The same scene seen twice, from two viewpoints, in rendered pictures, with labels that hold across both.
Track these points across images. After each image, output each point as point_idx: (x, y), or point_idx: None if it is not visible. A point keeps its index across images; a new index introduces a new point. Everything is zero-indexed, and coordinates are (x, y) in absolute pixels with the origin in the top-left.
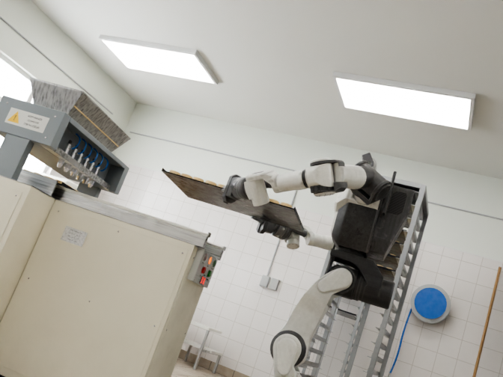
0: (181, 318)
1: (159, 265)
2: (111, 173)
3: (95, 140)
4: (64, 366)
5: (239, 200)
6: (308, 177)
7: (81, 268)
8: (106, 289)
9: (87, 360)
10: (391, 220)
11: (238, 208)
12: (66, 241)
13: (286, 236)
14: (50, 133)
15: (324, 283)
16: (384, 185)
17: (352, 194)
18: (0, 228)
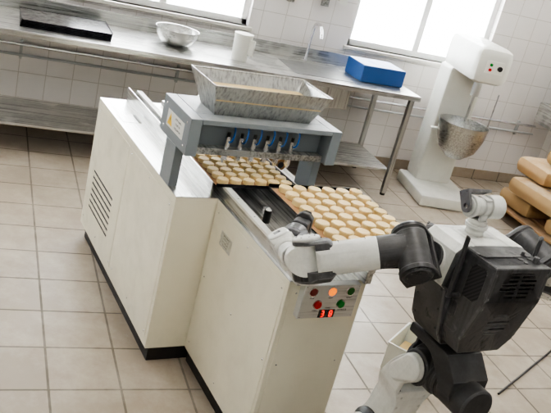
0: (310, 349)
1: (268, 296)
2: (322, 140)
3: (257, 126)
4: (217, 370)
5: None
6: (284, 261)
7: (228, 279)
8: (239, 307)
9: (228, 372)
10: (463, 306)
11: None
12: (221, 247)
13: None
14: (184, 142)
15: (393, 368)
16: (407, 271)
17: None
18: (162, 235)
